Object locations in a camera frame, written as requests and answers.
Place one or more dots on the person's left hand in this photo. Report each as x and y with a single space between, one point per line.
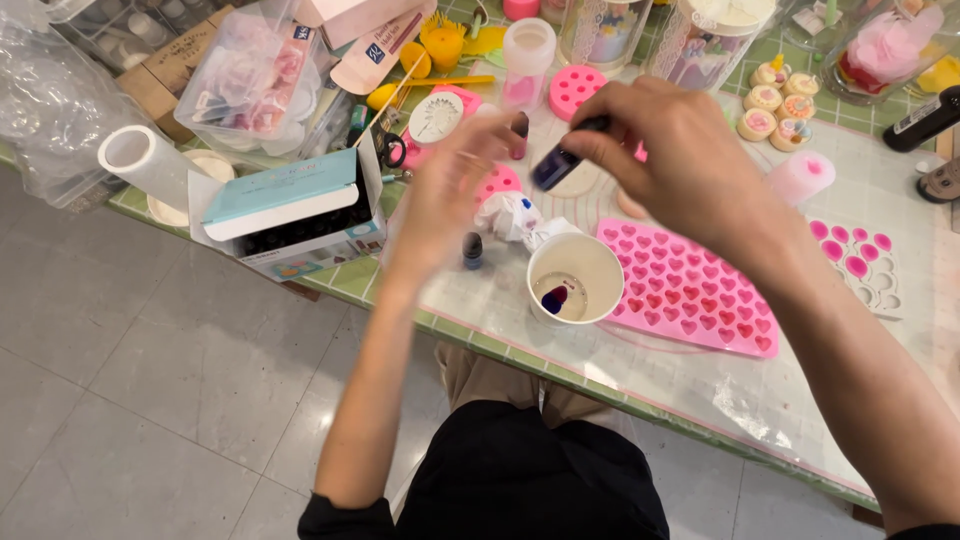
439 202

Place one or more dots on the person's right hand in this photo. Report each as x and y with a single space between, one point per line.
679 161

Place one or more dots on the person's left fingers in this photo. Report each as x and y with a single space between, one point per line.
472 154

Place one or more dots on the purple dye bottle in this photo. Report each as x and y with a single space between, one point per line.
555 166

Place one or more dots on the small pink round mould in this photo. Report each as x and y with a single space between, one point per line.
501 184

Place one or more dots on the pink dye bottle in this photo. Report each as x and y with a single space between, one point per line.
519 139

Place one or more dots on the white round flower mould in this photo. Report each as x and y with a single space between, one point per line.
435 118

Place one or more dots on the pink square mould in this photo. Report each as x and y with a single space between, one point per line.
466 97

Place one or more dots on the crumpled stained white tissue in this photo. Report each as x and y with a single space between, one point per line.
506 216

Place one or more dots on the yellow stick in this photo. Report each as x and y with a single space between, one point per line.
457 79

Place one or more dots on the black scissors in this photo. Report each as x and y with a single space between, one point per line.
390 146

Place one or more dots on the small dark dye bottle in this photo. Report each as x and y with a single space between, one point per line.
472 251

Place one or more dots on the wooden stick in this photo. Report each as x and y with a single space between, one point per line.
390 101

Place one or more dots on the clear bottle with pink liquid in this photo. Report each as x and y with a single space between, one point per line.
527 60

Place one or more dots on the white oval mould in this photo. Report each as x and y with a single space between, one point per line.
577 184

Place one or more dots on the small yellow candle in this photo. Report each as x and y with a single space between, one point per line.
415 60

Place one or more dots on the yellow flower candle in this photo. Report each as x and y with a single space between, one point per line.
444 45

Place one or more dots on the pink round holed mould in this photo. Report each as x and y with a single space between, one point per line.
574 90

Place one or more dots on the beige mould packet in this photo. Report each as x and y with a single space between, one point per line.
375 56

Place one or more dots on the pink cap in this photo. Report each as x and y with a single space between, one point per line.
520 9

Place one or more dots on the white paper cup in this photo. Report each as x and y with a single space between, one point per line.
592 262

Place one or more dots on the green checked tablecloth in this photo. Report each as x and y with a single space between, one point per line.
345 274

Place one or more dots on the pink box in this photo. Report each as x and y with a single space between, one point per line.
360 19

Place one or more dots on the glass jar with cake candle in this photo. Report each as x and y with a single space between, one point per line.
604 34

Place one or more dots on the open box of dye bottles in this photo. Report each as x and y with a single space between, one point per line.
285 199

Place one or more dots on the person's beige trousers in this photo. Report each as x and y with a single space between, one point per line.
487 379

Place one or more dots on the clear container of pink flowers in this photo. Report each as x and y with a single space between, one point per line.
247 82

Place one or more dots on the pink heart silicone mould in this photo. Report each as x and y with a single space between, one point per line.
690 292

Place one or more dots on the white plate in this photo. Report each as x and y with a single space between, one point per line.
214 166

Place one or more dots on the glass jar with lace trim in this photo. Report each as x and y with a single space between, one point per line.
709 41

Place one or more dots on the group of small cake candles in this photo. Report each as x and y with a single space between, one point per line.
776 105

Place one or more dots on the cardboard box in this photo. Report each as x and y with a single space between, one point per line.
169 71

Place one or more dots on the white paper roll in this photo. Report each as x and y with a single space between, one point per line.
146 161

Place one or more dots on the pink cylinder candle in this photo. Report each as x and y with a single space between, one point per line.
801 176

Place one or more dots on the person's black shirt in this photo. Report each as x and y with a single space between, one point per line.
525 480

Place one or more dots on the clear plastic organiser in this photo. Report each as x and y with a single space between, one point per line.
124 30

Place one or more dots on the white balloon silicone mould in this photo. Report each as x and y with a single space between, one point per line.
862 266

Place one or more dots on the glass jar with pink flower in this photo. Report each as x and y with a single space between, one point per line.
881 52

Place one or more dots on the clear plastic bag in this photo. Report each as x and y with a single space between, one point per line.
52 112

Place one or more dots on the black bottle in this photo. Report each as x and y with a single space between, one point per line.
922 120

